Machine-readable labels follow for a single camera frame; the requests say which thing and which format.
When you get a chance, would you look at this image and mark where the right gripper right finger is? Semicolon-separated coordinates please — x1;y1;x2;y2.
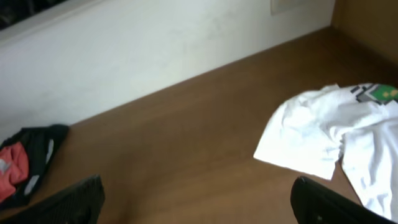
290;176;395;224

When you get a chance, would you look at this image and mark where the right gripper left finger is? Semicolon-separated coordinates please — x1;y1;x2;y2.
1;175;105;224

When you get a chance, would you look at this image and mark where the white printed t-shirt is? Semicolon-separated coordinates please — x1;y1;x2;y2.
254;83;397;221

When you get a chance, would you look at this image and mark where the red orange t-shirt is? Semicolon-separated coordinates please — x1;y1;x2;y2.
1;142;29;202

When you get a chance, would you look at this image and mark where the folded black clothes stack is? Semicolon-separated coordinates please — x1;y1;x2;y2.
1;124;70;210

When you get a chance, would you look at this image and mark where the dark window frame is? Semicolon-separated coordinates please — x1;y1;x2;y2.
1;0;66;30

